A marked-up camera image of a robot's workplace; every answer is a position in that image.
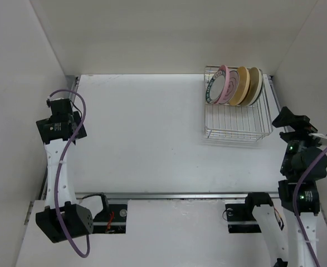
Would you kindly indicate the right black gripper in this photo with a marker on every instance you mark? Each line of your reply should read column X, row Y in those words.
column 300, row 123

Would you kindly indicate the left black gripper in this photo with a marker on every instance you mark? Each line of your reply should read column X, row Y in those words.
column 81, row 133

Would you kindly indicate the wire dish rack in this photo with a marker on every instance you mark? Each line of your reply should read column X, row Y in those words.
column 239, row 123

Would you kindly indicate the cream plate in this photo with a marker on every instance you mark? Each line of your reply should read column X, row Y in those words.
column 255, row 86

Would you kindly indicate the yellow plate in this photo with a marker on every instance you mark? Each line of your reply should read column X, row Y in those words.
column 242, row 87

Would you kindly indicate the pink plate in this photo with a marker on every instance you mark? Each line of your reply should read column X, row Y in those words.
column 231, row 82

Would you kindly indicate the white green-rimmed plate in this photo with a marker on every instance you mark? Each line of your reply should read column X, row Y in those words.
column 216, row 85

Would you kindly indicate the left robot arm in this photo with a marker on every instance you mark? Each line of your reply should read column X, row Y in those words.
column 64, row 216

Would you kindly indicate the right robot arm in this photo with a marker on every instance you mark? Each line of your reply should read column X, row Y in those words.
column 304, row 163

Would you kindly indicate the aluminium front rail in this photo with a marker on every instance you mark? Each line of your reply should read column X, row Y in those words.
column 175, row 196

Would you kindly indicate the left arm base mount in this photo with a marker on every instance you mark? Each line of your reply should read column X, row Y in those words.
column 112, row 221

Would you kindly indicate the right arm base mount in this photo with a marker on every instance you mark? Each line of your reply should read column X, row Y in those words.
column 240, row 219

